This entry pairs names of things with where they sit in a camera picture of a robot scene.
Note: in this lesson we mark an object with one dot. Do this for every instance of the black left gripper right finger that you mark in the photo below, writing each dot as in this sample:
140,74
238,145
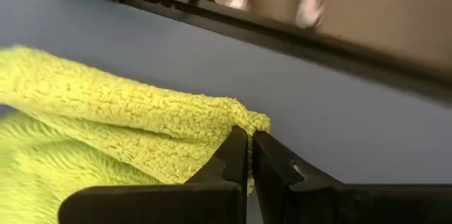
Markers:
318,203

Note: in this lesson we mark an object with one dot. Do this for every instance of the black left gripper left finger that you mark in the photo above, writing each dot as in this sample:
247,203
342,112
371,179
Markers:
197,203

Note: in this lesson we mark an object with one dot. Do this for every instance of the yellow-green microfibre towel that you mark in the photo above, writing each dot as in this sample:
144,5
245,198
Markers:
106,121

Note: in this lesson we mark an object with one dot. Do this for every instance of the blue-grey table mat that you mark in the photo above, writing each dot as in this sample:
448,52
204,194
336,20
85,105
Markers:
318,111

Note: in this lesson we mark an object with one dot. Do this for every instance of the black metal table frame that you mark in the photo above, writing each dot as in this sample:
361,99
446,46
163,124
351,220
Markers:
282,36

